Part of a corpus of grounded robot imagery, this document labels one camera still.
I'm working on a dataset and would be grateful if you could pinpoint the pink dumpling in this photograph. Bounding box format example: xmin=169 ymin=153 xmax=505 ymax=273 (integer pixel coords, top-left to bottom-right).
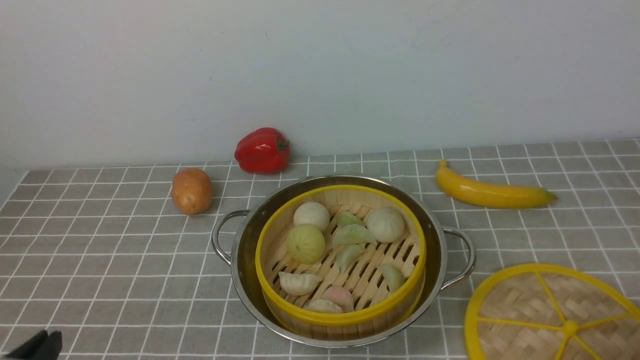
xmin=321 ymin=285 xmax=355 ymax=313

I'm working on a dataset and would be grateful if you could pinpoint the brown potato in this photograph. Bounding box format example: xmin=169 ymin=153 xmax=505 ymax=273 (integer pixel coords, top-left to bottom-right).
xmin=171 ymin=167 xmax=213 ymax=216

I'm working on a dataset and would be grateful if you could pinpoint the yellow banana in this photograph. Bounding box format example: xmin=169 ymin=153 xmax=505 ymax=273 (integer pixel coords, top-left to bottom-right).
xmin=435 ymin=159 xmax=558 ymax=210

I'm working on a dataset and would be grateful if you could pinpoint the white steamed bun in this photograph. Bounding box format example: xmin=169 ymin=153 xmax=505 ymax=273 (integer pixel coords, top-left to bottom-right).
xmin=365 ymin=207 xmax=405 ymax=244
xmin=294 ymin=202 xmax=330 ymax=232

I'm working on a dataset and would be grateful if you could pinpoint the yellow woven steamer lid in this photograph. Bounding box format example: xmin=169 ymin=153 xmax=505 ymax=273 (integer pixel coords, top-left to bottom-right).
xmin=464 ymin=263 xmax=640 ymax=360

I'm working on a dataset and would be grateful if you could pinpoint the grey checked tablecloth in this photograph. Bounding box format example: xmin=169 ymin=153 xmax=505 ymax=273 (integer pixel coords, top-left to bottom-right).
xmin=1 ymin=138 xmax=639 ymax=360

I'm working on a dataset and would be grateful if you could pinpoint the green dumpling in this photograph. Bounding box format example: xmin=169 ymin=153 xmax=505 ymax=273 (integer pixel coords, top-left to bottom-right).
xmin=332 ymin=224 xmax=377 ymax=248
xmin=377 ymin=263 xmax=405 ymax=294
xmin=334 ymin=244 xmax=366 ymax=272
xmin=335 ymin=210 xmax=366 ymax=228

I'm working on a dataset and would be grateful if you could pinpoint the white dumpling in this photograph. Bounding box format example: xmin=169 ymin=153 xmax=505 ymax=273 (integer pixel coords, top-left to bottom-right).
xmin=304 ymin=298 xmax=343 ymax=314
xmin=278 ymin=271 xmax=323 ymax=297

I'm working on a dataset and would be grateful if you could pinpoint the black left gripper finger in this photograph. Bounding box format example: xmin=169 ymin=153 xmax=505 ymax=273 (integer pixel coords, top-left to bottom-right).
xmin=5 ymin=330 xmax=49 ymax=360
xmin=44 ymin=331 xmax=63 ymax=360

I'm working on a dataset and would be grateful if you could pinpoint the stainless steel pot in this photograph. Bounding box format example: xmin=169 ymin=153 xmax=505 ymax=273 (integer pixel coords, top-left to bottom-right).
xmin=211 ymin=173 xmax=477 ymax=348

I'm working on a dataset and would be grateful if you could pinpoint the green steamed bun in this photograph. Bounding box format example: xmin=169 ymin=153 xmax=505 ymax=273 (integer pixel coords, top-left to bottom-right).
xmin=285 ymin=224 xmax=326 ymax=264

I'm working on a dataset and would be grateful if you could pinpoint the yellow bamboo steamer basket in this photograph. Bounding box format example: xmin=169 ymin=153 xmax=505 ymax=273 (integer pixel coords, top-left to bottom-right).
xmin=254 ymin=184 xmax=431 ymax=340

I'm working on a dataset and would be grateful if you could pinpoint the red bell pepper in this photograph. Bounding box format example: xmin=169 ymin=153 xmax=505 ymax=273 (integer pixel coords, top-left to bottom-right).
xmin=234 ymin=127 xmax=291 ymax=174

